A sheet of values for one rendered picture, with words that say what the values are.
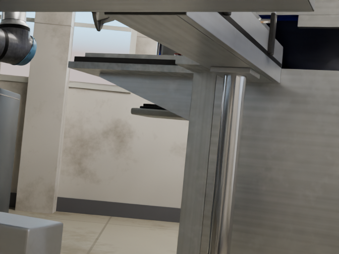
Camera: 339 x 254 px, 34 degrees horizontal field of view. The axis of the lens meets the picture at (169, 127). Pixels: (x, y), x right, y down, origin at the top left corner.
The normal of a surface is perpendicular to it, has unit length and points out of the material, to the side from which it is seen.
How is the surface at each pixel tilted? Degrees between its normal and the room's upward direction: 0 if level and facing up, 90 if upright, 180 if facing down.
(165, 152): 90
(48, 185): 90
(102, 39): 90
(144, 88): 90
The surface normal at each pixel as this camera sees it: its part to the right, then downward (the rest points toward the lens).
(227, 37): 0.92, 0.08
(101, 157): 0.02, -0.03
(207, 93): -0.37, -0.06
